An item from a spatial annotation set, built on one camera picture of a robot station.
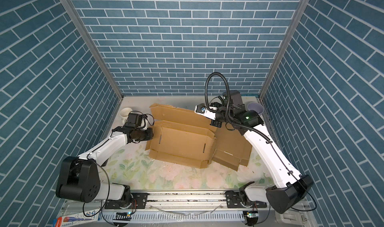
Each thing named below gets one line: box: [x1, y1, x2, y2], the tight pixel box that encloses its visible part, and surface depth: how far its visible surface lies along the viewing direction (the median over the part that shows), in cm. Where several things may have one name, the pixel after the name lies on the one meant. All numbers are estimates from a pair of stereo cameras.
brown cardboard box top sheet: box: [145, 103, 218, 169], surface depth 89 cm
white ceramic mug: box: [120, 107, 133, 124], surface depth 103 cm
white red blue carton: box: [52, 208, 102, 227], surface depth 69 cm
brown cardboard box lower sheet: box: [212, 123, 253, 172], surface depth 91 cm
